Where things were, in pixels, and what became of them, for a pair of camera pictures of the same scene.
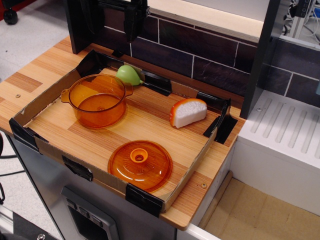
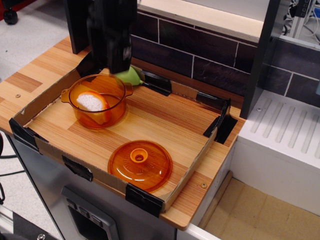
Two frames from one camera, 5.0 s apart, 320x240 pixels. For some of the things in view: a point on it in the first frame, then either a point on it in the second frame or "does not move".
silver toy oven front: (79, 208) does not move
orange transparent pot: (98, 100) does not move
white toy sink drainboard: (277, 151) does not move
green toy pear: (129, 74) does not move
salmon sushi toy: (186, 111) → (94, 106)
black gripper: (136, 12) → (110, 24)
